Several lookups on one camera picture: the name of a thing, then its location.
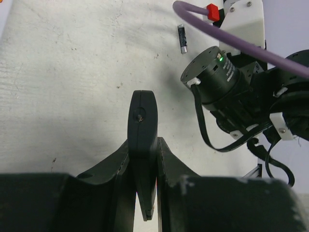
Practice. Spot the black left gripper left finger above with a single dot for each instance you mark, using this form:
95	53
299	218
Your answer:
101	199

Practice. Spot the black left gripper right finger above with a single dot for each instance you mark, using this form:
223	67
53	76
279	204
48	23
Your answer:
188	202

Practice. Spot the wide black remote control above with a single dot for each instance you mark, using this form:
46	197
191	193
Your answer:
142	141

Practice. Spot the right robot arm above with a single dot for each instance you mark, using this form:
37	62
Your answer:
246	99

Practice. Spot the black silver battery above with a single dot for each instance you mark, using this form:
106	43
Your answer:
182	38

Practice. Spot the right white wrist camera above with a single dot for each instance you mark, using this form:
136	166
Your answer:
241	18

